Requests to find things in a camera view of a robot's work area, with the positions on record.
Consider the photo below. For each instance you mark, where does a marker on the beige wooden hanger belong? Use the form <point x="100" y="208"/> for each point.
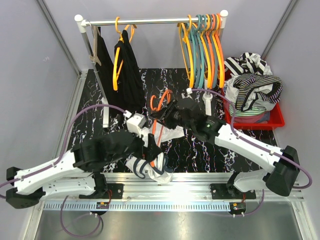
<point x="95" y="47"/>

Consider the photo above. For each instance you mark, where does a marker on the yellow empty hanger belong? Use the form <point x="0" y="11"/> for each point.
<point x="205" y="27"/>

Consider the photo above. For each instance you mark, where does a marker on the teal empty hanger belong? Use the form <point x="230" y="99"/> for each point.
<point x="201" y="54"/>
<point x="196" y="62"/>

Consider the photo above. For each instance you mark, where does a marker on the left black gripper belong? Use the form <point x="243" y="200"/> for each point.
<point x="149" y="153"/>

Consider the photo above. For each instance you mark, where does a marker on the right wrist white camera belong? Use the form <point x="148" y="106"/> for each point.
<point x="187" y="93"/>

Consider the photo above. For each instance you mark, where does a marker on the aluminium mounting rail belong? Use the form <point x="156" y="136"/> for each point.
<point x="194" y="192"/>

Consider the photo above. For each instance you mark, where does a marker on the orange hanger with white top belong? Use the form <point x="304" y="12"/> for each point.
<point x="167" y="94"/>

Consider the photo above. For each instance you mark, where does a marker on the white tank top navy trim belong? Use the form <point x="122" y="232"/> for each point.
<point x="158" y="169"/>

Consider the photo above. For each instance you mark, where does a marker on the wrist white camera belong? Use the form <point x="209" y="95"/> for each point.
<point x="134" y="122"/>
<point x="187" y="93"/>

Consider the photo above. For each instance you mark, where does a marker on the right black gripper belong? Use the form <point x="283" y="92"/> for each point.
<point x="165" y="113"/>

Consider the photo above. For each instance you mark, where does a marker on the metal clothes rack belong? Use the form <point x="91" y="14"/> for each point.
<point x="83" y="24"/>

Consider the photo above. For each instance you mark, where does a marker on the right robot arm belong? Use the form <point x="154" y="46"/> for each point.
<point x="279" y="167"/>

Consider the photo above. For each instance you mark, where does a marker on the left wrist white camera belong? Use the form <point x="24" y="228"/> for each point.
<point x="134" y="122"/>

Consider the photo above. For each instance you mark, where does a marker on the black marble patterned mat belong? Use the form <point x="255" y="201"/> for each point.
<point x="186" y="154"/>

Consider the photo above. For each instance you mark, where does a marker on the black garment on beige hanger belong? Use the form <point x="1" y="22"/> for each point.
<point x="105" y="71"/>

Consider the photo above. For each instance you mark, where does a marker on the orange empty hanger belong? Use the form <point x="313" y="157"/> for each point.
<point x="219" y="51"/>
<point x="213" y="53"/>

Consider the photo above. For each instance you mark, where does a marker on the red plastic bin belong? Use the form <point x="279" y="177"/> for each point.
<point x="268" y="120"/>

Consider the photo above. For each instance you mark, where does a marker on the purple striped garment pile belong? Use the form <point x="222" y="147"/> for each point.
<point x="253" y="94"/>

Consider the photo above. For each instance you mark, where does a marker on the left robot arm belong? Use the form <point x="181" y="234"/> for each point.
<point x="78" y="172"/>

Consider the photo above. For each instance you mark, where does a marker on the black white striped tank top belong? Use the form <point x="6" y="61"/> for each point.
<point x="247" y="63"/>

